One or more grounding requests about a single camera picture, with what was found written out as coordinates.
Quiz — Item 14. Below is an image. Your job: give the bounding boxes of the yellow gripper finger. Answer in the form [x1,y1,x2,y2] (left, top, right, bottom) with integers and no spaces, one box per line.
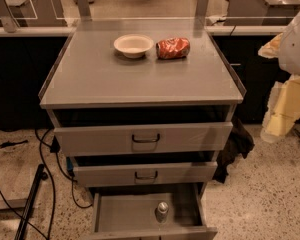
[260,75,300,143]
[258,33,282,59]

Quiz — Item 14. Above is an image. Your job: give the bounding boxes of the silver redbull can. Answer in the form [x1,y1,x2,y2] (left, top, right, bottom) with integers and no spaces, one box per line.
[155,202,169,223]

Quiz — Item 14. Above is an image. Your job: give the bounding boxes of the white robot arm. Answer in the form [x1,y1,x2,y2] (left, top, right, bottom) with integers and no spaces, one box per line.
[258,11,300,143]

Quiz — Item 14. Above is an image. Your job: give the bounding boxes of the crushed orange soda can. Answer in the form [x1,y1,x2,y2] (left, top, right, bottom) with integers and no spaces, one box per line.
[156,37,190,60]

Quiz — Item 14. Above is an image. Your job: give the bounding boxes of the grey metal drawer cabinet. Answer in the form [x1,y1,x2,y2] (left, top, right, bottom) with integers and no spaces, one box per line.
[40,18,245,227]

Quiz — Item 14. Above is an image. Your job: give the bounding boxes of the grey middle drawer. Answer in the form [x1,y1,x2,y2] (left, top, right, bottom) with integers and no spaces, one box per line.
[74,162,217,187]

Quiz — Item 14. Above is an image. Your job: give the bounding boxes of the grey drawer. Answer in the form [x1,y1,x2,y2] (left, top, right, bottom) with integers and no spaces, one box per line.
[80,190,217,240]
[54,122,232,156]
[74,162,217,187]

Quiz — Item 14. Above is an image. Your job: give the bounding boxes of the grey bottom drawer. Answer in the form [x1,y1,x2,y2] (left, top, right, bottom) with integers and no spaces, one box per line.
[80,190,217,240]

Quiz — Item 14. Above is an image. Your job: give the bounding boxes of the grey top drawer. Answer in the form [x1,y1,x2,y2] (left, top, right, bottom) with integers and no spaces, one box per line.
[54,122,232,156]

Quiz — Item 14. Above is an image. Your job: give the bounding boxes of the dark cloth on cabinet side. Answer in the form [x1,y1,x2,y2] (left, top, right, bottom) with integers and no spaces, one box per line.
[213,116,255,183]

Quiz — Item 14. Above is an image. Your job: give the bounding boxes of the white paper bowl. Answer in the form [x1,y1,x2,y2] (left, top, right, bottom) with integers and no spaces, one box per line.
[114,34,154,59]

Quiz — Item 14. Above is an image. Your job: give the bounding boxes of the black bar on floor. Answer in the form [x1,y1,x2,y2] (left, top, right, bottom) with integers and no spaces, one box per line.
[14,164,44,240]

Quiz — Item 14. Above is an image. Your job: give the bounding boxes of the black tool on floor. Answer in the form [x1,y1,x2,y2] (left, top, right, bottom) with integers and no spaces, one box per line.
[0,140,28,149]

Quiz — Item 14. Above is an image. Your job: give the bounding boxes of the black floor cable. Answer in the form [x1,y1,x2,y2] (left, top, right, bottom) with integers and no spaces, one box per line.
[0,127,93,240]

